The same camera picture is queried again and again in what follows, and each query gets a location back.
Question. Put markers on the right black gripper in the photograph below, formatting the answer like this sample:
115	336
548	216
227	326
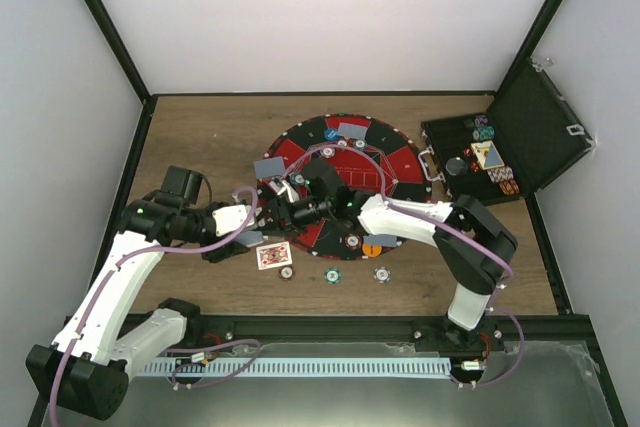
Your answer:
295	220

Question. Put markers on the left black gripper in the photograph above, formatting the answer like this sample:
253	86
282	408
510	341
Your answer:
226	251

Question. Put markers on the grey playing card deck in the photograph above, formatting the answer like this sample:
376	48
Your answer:
250	238

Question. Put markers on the face-up queen playing card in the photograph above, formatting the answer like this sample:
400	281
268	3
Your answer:
275	255

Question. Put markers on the blue round blind button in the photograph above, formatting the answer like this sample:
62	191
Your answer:
331	135

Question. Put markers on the face-down blue playing card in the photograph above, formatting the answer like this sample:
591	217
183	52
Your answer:
269	168

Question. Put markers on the green blue chip stack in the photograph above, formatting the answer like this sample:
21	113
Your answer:
332	276

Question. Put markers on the red black chip stack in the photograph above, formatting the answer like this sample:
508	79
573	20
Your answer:
286	272

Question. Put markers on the purple white chip stack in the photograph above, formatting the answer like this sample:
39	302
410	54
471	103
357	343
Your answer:
382	275

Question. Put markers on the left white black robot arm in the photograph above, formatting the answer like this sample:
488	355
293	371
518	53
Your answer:
90	363

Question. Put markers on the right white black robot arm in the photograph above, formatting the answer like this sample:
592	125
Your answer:
476	247

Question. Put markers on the round red black poker mat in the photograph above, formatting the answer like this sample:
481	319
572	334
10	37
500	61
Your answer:
394	165

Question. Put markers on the orange round blind button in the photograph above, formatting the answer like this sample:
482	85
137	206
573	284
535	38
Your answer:
371	250

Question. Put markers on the black round puck in case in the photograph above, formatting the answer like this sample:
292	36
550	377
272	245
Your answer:
456	166

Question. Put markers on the card deck in case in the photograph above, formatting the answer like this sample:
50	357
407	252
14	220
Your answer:
487	155

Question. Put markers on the teal chips in case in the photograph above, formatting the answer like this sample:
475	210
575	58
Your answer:
483	133

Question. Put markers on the orange chips in case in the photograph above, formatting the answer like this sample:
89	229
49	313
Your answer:
510	187

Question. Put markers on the black poker chip case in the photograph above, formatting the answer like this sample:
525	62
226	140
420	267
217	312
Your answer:
537	134

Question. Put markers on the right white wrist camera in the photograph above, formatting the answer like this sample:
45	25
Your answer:
283	190

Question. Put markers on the light blue slotted cable duct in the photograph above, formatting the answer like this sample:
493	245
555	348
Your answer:
420	368

